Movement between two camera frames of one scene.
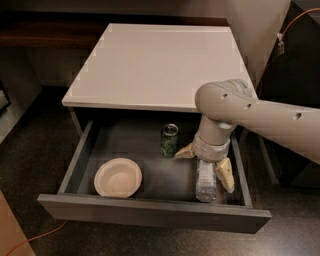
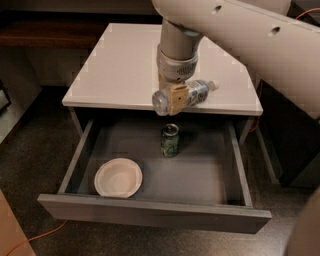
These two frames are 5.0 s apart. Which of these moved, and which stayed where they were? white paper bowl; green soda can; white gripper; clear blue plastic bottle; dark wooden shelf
Moved: white gripper; clear blue plastic bottle
Stayed: dark wooden shelf; white paper bowl; green soda can
